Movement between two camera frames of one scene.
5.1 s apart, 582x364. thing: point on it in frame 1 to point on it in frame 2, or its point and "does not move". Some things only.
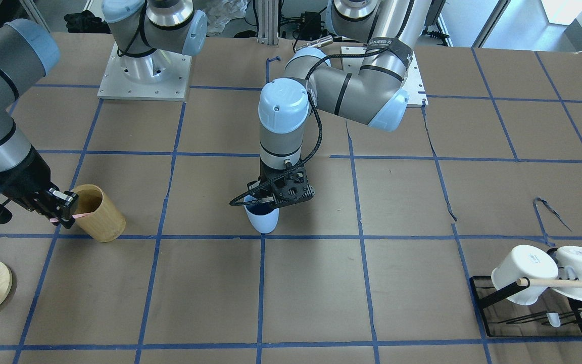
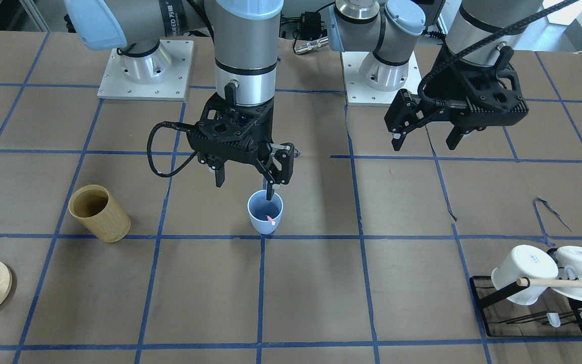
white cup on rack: x=525 y=261 does not move
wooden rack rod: x=554 y=282 does not move
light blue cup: x=263 y=217 does not move
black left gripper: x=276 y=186 to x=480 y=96
